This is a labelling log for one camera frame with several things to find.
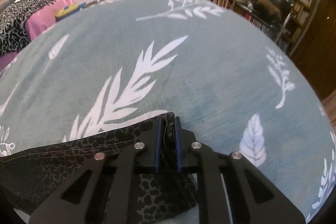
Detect yellow blue round toy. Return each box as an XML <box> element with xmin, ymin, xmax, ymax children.
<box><xmin>55</xmin><ymin>2</ymin><xmax>86</xmax><ymax>22</ymax></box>

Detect leopard print blanket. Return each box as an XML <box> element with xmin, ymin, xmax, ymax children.
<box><xmin>1</xmin><ymin>0</ymin><xmax>55</xmax><ymax>56</ymax></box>

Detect black metal chair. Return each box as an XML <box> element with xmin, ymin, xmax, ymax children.
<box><xmin>230</xmin><ymin>0</ymin><xmax>293</xmax><ymax>43</ymax></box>

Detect pink purple bedding pile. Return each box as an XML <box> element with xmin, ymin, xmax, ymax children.
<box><xmin>1</xmin><ymin>0</ymin><xmax>73</xmax><ymax>69</ymax></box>

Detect grey leaf pattern duvet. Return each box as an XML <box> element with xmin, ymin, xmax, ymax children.
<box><xmin>1</xmin><ymin>0</ymin><xmax>335</xmax><ymax>223</ymax></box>

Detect black leopard print pants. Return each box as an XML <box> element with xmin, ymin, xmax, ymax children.
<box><xmin>1</xmin><ymin>113</ymin><xmax>197</xmax><ymax>223</ymax></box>

